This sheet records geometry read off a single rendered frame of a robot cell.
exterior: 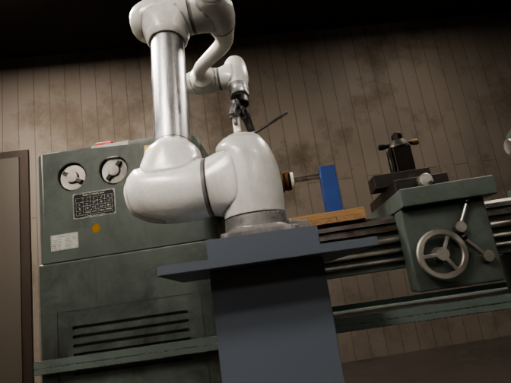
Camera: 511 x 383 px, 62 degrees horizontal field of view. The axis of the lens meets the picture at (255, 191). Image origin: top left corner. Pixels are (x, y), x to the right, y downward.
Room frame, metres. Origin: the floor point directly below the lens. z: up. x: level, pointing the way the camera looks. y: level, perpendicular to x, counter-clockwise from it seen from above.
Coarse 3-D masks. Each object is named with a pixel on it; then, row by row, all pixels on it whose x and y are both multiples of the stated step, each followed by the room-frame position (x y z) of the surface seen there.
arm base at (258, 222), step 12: (240, 216) 0.98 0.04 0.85; (252, 216) 0.97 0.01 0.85; (264, 216) 0.97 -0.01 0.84; (276, 216) 0.99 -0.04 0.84; (228, 228) 1.01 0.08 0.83; (240, 228) 0.98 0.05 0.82; (252, 228) 0.97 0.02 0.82; (264, 228) 0.97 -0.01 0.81; (276, 228) 0.97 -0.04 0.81; (288, 228) 0.97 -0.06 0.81
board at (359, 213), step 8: (352, 208) 1.45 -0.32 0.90; (360, 208) 1.45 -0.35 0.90; (304, 216) 1.45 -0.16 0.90; (312, 216) 1.45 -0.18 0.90; (320, 216) 1.45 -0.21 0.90; (328, 216) 1.45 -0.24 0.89; (336, 216) 1.45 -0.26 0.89; (344, 216) 1.45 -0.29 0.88; (352, 216) 1.45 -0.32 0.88; (360, 216) 1.45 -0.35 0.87; (312, 224) 1.45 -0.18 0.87; (320, 224) 1.45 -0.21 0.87; (328, 224) 1.48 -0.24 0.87
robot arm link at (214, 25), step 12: (192, 0) 1.11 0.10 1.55; (204, 0) 1.09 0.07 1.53; (216, 0) 1.09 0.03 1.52; (228, 0) 1.13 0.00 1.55; (192, 12) 1.12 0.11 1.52; (204, 12) 1.12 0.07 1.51; (216, 12) 1.12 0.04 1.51; (228, 12) 1.15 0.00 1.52; (192, 24) 1.15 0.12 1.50; (204, 24) 1.16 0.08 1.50; (216, 24) 1.18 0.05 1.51; (228, 24) 1.20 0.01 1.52
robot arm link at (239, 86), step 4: (232, 84) 1.68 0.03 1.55; (236, 84) 1.67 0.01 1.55; (240, 84) 1.67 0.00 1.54; (244, 84) 1.68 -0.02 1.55; (228, 88) 1.70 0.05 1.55; (232, 88) 1.67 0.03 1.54; (236, 88) 1.67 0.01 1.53; (240, 88) 1.67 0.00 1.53; (244, 88) 1.67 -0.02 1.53; (248, 88) 1.70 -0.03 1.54; (232, 92) 1.67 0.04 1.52; (236, 92) 1.67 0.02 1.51; (240, 92) 1.68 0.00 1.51; (244, 92) 1.68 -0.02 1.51; (248, 92) 1.70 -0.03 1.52; (232, 96) 1.69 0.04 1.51; (248, 96) 1.71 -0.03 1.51
